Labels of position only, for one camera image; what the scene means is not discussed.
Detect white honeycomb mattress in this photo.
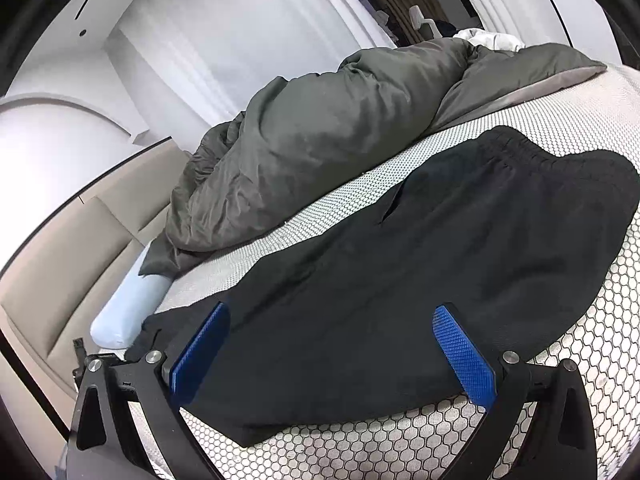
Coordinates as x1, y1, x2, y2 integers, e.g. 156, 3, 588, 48
125, 62, 640, 480

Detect white crumpled cloth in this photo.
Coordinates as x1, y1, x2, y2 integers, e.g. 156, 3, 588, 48
452, 27, 526, 54

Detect light blue pillow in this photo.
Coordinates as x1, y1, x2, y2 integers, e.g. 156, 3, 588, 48
90, 250, 176, 348

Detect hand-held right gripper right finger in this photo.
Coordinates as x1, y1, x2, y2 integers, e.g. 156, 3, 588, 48
431, 302, 599, 480

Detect grey duvet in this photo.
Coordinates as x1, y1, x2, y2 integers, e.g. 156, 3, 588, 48
139, 37, 608, 278

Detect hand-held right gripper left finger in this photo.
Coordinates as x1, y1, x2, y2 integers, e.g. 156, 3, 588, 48
70, 301, 232, 480

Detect beige padded headboard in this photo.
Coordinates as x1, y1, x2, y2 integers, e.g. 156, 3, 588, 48
0, 137, 201, 441

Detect black pants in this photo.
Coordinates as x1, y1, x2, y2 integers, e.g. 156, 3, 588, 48
125, 125, 640, 448

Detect white office chair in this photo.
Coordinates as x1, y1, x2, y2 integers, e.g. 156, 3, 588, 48
407, 5, 437, 37

